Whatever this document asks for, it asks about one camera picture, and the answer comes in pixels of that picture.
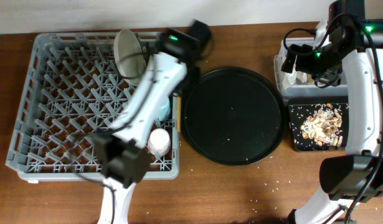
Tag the grey plastic dishwasher rack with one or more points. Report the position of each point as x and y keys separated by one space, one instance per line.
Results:
x=72 y=88

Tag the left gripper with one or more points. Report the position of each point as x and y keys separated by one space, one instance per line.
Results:
x=190 y=90

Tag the wooden chopstick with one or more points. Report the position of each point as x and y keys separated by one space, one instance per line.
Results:
x=178 y=115

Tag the brown gold snack wrapper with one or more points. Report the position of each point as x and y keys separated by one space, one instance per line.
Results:
x=310 y=79

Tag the light blue plastic cup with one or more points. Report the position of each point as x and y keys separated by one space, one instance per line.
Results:
x=164 y=110

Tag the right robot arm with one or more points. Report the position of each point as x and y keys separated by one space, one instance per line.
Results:
x=352 y=47

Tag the white paper napkin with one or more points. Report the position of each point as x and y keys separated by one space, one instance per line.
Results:
x=290 y=79

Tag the clear plastic waste bin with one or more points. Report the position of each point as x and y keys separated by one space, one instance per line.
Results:
x=309 y=90

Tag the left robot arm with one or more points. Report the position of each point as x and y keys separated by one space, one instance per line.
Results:
x=120 y=149

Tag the black rectangular food tray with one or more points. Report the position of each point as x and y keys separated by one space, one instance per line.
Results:
x=300 y=108

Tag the pink plastic cup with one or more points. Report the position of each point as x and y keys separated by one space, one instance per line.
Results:
x=159 y=142

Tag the grey round plate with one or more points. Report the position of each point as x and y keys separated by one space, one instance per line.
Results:
x=129 y=57

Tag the round black serving tray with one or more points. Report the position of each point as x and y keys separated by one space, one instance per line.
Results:
x=234 y=116

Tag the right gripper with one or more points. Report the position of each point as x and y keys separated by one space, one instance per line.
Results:
x=303 y=52

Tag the peanut shell food scraps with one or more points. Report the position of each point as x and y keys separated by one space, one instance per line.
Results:
x=323 y=127

